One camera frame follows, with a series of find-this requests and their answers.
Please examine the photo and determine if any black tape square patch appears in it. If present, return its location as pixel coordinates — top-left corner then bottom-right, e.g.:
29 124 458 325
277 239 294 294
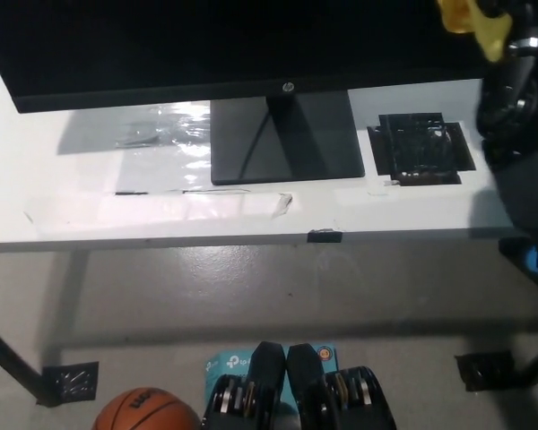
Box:
367 111 477 187

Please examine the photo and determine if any teal tp-link box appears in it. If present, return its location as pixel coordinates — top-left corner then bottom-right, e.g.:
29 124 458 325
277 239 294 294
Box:
204 343 340 416

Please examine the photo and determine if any orange basketball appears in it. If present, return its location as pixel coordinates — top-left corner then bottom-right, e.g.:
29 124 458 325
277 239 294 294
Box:
91 387 203 430

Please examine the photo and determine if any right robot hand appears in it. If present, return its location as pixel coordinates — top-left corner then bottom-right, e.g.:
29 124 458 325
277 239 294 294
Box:
468 0 538 46

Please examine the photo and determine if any clear plastic film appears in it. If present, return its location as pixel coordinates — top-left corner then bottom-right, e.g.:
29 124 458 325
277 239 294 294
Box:
111 101 295 219

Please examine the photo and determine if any yellow microfiber cloth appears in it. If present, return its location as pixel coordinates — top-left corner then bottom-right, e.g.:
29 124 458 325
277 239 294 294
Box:
435 0 508 63

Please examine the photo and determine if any black HP monitor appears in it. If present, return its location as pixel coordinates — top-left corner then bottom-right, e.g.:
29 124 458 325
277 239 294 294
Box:
0 0 521 186

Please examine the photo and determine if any black stand with blue part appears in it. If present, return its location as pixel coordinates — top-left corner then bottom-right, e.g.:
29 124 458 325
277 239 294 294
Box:
497 236 538 277

